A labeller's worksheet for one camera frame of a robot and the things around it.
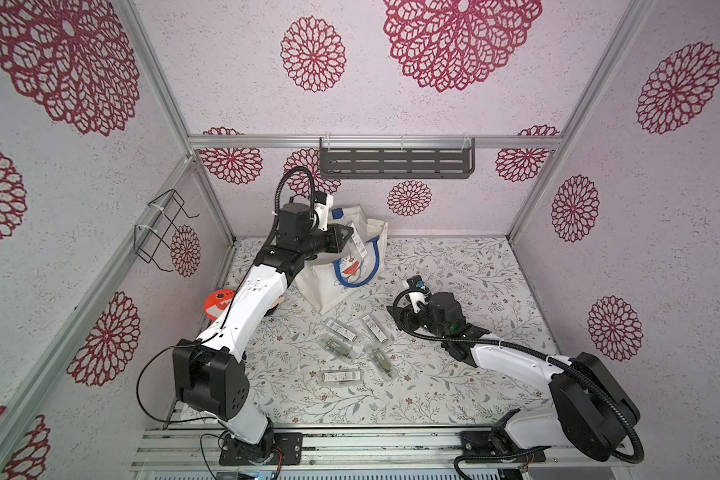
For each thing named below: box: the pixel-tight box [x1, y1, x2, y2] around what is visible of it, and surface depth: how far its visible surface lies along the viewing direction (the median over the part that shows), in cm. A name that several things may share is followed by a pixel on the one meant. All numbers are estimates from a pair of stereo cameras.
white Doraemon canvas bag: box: [295, 205, 389, 315], surface depth 99 cm
